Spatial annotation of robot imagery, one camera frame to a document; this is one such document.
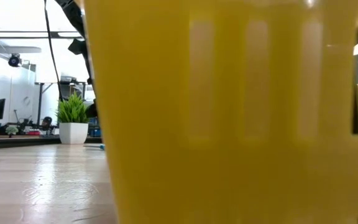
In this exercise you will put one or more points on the yellow plastic slotted basket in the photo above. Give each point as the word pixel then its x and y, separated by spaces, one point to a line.
pixel 228 124

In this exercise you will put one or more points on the red background object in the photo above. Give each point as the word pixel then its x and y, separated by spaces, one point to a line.
pixel 33 132

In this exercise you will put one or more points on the black background robot arm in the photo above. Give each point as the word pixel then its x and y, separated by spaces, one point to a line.
pixel 46 122

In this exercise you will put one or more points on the black aluminium rig frame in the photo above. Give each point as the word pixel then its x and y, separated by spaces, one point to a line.
pixel 17 143

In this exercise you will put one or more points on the black round hanging device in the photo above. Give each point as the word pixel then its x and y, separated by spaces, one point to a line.
pixel 14 60

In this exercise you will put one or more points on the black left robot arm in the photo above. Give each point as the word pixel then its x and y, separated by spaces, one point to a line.
pixel 71 14

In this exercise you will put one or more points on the blue background crate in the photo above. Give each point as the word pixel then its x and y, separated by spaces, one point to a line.
pixel 95 132

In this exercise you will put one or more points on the small background potted plant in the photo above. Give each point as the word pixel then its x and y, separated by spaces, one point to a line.
pixel 11 130

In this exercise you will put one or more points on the green plant white pot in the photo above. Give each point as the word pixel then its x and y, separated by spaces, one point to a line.
pixel 73 133

